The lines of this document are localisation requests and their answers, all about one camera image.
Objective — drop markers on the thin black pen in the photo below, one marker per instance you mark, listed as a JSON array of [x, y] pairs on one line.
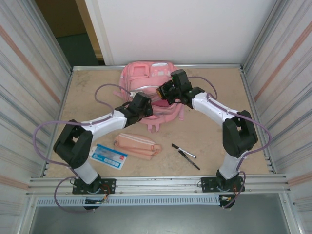
[[189, 160]]

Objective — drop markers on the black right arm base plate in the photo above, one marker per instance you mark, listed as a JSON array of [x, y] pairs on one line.
[[207, 184]]

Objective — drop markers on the short aluminium frame rail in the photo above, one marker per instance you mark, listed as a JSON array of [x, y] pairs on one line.
[[207, 66]]

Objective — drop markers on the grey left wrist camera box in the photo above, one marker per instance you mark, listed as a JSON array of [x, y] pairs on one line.
[[133, 93]]

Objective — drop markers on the blue white card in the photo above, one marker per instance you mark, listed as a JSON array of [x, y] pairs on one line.
[[107, 156]]

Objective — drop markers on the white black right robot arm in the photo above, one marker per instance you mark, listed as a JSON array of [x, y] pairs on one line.
[[240, 139]]

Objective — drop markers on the peach pencil case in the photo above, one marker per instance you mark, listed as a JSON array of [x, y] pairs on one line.
[[134, 143]]

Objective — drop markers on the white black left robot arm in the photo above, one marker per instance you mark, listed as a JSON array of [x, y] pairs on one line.
[[107, 124]]

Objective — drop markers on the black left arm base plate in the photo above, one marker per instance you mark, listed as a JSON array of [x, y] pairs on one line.
[[109, 185]]

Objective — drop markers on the pink school backpack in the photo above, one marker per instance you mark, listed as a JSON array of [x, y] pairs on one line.
[[146, 80]]

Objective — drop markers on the black marker with white label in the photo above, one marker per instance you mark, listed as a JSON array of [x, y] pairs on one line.
[[183, 150]]

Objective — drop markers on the wide aluminium rail with arm bases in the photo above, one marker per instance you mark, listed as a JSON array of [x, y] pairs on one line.
[[158, 185]]

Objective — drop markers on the long aluminium side rail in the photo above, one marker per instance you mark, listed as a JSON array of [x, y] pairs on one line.
[[65, 96], [249, 97]]

